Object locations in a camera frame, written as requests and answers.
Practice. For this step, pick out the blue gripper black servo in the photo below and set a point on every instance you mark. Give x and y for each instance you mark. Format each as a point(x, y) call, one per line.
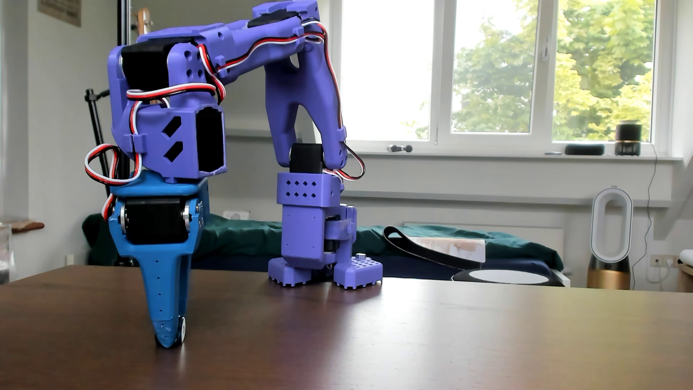
point(156, 221)

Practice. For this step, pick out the blue dice white pips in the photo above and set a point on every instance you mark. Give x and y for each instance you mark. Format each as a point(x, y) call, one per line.
point(182, 330)

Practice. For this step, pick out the purple robot arm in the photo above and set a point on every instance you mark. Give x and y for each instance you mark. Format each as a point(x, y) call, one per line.
point(303, 97)

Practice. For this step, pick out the small brown wooden shelf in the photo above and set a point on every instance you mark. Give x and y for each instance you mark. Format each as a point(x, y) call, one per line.
point(27, 226)

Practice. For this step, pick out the clear glass jar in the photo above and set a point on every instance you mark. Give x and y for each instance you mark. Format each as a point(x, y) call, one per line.
point(5, 254)

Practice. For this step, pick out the thin black guitar stand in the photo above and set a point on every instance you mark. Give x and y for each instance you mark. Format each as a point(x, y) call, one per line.
point(96, 122)

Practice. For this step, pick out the dark blue mattress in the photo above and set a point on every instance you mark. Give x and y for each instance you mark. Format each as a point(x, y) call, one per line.
point(411, 266)

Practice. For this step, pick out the wooden neck electric guitar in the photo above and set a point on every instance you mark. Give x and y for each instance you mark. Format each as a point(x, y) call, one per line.
point(142, 21)

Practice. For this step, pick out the thick black vertical pole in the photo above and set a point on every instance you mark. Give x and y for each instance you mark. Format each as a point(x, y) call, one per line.
point(124, 21)

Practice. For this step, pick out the open white book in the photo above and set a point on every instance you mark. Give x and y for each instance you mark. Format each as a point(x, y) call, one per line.
point(460, 249)

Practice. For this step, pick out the round white black-rimmed object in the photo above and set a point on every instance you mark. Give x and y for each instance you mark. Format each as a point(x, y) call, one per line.
point(509, 277)

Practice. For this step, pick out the flat black oval device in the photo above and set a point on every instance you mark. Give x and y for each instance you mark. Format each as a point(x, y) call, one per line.
point(584, 149)

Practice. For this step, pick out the white gold bladeless fan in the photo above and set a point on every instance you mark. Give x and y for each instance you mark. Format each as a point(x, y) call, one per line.
point(609, 273)

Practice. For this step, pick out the black cylindrical speaker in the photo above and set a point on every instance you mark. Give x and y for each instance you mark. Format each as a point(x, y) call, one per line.
point(628, 135)

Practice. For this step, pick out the light wooden side table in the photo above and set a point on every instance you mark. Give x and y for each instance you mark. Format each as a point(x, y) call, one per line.
point(686, 279)

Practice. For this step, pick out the white double wall socket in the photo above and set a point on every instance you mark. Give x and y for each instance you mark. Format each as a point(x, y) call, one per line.
point(664, 260)
point(236, 215)

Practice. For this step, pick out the framed wall picture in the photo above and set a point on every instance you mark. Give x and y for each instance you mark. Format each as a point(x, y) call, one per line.
point(59, 11)

